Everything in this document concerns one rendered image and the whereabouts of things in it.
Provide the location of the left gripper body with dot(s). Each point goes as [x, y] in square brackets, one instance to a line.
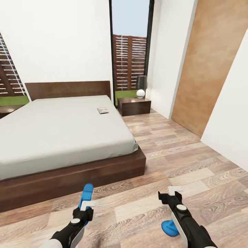
[88, 213]

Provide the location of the hardback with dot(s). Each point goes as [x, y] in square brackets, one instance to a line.
[102, 110]

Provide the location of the sandal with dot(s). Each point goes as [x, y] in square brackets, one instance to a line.
[86, 196]
[170, 228]

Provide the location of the bed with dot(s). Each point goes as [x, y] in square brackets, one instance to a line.
[59, 142]

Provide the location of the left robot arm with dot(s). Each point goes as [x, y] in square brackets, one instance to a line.
[71, 235]

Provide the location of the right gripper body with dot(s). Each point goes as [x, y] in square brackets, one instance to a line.
[166, 198]

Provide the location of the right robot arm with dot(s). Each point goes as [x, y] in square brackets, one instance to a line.
[194, 235]

